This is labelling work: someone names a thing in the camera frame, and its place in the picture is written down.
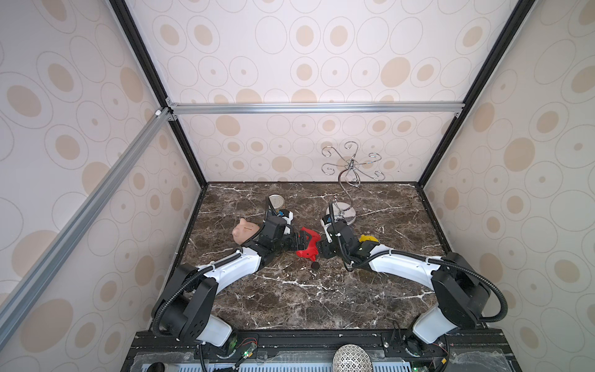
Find red piggy bank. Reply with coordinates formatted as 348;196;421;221
296;227;321;262

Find yellow piggy bank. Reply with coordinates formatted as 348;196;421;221
359;235;380;244

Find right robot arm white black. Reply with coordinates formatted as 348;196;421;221
318;215;508;350

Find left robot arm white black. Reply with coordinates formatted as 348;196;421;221
151;211;320;350

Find pink piggy bank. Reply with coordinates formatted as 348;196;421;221
232;218;260;246

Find soup can blue label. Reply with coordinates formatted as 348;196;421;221
267;195;284;215

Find chrome mug tree stand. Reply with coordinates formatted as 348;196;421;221
321;140;386;226

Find perforated metal ball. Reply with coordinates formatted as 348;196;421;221
332;344;373;372

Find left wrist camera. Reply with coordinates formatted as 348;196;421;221
278;209;294;235

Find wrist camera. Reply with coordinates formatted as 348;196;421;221
321;214;336;243
278;209;294;235

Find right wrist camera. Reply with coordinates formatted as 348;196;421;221
321;214;336;243

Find horizontal aluminium frame bar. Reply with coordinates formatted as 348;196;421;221
170;101;465;116

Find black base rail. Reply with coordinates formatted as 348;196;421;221
122;328;521;371

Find diagonal aluminium frame bar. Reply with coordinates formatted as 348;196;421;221
1;107;173;347

